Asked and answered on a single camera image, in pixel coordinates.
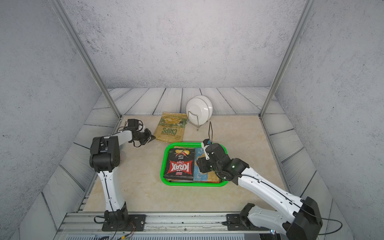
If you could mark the tan green chips bag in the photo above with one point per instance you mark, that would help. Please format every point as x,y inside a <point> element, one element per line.
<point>171,127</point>

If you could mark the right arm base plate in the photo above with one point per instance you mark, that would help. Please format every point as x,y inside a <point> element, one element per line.
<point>236,222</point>

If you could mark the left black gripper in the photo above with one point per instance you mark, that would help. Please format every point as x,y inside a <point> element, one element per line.
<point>148,134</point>

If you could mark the green plastic basket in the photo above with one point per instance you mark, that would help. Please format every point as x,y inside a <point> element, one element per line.
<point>185,145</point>

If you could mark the wire plate rack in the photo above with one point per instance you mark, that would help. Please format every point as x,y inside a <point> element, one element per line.
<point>197,120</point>

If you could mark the white plate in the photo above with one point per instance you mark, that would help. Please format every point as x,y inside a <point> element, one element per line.
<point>200,105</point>

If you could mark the right aluminium frame post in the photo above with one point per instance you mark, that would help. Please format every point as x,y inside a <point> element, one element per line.
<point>287,56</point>

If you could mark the tan blue chips bag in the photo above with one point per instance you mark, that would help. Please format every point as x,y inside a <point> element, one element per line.
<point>199,177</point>

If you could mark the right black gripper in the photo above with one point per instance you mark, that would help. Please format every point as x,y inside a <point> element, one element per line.
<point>202,164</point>

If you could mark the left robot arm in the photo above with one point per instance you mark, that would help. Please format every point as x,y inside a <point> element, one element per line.
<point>105,158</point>

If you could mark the left aluminium frame post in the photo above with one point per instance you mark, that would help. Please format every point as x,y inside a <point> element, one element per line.
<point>69,28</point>

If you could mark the aluminium front rail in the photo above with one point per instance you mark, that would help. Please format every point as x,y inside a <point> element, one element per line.
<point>89,223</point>

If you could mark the aluminium frame post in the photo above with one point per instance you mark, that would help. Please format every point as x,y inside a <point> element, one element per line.
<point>287,56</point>
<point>69,28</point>

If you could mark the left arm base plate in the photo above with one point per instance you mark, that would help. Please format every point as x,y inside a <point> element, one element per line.
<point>124,223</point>

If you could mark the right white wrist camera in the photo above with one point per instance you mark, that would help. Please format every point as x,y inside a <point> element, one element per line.
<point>205,143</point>

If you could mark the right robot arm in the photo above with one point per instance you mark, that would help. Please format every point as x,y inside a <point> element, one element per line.
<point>294,217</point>

